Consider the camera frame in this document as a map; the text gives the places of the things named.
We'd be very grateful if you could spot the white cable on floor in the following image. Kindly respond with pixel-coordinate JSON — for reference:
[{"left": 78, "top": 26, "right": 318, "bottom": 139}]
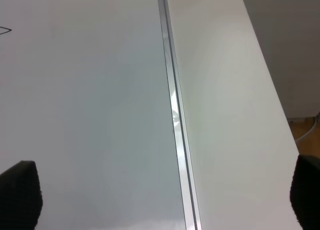
[{"left": 296, "top": 114, "right": 320, "bottom": 142}]

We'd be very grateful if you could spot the white whiteboard with aluminium frame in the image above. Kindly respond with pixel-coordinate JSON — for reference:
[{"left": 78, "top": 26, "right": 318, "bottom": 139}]
[{"left": 0, "top": 0, "right": 201, "bottom": 230}]

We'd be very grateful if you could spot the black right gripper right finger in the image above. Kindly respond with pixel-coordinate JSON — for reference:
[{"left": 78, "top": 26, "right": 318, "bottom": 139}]
[{"left": 289, "top": 154, "right": 320, "bottom": 230}]

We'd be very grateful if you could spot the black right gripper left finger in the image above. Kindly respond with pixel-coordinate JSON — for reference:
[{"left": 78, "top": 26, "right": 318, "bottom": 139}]
[{"left": 0, "top": 160, "right": 43, "bottom": 230}]

